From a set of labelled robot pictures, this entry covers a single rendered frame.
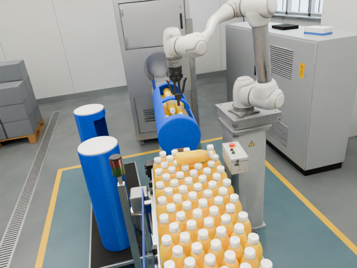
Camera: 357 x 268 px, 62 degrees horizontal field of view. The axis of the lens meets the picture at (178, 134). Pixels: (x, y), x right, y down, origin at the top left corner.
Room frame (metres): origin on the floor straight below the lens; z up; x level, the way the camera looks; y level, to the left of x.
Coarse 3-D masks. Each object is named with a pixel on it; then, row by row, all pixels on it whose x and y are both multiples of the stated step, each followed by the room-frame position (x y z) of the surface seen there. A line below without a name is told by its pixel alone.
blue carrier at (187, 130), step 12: (156, 96) 2.39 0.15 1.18; (168, 96) 2.21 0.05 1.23; (156, 108) 2.16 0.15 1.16; (156, 120) 1.99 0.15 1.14; (168, 120) 1.76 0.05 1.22; (180, 120) 1.76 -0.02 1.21; (192, 120) 1.78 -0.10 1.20; (168, 132) 1.75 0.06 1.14; (180, 132) 1.76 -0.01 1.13; (192, 132) 1.76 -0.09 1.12; (168, 144) 1.75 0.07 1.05; (180, 144) 1.76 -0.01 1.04; (192, 144) 1.76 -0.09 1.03
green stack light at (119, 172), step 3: (123, 165) 1.28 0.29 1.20; (111, 168) 1.26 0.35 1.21; (117, 168) 1.25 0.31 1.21; (120, 168) 1.26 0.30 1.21; (123, 168) 1.27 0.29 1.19; (114, 171) 1.25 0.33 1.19; (117, 171) 1.25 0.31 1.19; (120, 171) 1.25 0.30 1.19; (123, 171) 1.27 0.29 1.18; (114, 174) 1.25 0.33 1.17; (117, 174) 1.25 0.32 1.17; (120, 174) 1.25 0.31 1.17; (123, 174) 1.26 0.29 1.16
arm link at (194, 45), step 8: (224, 8) 1.94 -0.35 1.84; (232, 8) 1.94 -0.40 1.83; (216, 16) 1.88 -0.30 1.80; (224, 16) 1.91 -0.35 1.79; (232, 16) 1.95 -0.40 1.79; (208, 24) 1.76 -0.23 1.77; (216, 24) 1.82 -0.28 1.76; (208, 32) 1.66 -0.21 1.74; (176, 40) 1.62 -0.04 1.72; (184, 40) 1.57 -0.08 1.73; (192, 40) 1.53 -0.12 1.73; (200, 40) 1.53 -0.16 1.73; (208, 40) 1.64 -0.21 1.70; (176, 48) 1.61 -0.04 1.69; (184, 48) 1.55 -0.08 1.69; (192, 48) 1.52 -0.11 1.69; (200, 48) 1.52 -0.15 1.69; (184, 56) 1.59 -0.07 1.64; (192, 56) 1.54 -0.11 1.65
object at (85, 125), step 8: (104, 112) 2.68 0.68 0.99; (80, 120) 2.56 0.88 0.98; (88, 120) 2.55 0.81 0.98; (96, 120) 2.82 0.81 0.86; (104, 120) 2.78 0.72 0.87; (80, 128) 2.57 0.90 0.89; (88, 128) 2.55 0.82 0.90; (96, 128) 2.82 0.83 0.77; (104, 128) 2.80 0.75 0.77; (80, 136) 2.60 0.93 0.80; (88, 136) 2.55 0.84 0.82; (96, 136) 2.56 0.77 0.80
